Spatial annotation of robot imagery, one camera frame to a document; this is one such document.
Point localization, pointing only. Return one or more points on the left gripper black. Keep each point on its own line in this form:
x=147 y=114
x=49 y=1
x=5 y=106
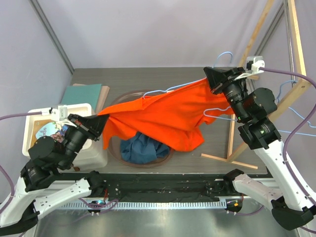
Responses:
x=93 y=125

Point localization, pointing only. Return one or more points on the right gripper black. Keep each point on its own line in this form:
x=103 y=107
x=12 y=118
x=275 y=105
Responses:
x=224 y=81

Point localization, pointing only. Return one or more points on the blue t shirt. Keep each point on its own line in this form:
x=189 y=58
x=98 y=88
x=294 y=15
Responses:
x=142 y=149

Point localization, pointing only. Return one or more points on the orange t shirt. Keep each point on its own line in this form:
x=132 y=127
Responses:
x=172 y=118

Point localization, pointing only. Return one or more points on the light blue wire hanger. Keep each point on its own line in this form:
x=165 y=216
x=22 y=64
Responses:
x=278 y=99

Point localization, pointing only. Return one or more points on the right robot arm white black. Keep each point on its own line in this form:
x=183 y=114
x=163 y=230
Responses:
x=293 y=205

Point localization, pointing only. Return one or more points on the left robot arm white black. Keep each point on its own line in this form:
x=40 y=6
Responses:
x=25 y=205

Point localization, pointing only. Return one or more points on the white drawer box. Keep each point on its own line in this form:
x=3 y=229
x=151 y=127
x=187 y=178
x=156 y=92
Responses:
x=91 y=156

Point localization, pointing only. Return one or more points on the teal book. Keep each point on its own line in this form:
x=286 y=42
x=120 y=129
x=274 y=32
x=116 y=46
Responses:
x=69 y=95

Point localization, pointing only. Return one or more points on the pink transparent plastic bin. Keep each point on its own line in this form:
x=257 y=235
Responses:
x=114 y=143

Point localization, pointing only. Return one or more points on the Othello book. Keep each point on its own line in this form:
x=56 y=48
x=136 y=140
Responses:
x=47 y=127

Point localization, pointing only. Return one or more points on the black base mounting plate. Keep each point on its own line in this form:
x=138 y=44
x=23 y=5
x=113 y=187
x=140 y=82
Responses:
x=171 y=188

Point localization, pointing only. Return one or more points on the wooden clothes rack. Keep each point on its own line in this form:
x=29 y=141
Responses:
x=284 y=33

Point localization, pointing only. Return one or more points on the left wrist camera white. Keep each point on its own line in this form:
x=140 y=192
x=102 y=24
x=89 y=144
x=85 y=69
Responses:
x=58 y=113

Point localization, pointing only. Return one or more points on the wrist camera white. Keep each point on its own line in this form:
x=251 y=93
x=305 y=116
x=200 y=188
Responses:
x=253 y=67
x=58 y=113

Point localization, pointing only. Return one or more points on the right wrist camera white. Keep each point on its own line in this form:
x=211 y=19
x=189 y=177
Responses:
x=253 y=67

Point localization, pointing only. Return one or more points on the white slotted cable duct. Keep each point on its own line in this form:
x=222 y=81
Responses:
x=221 y=204

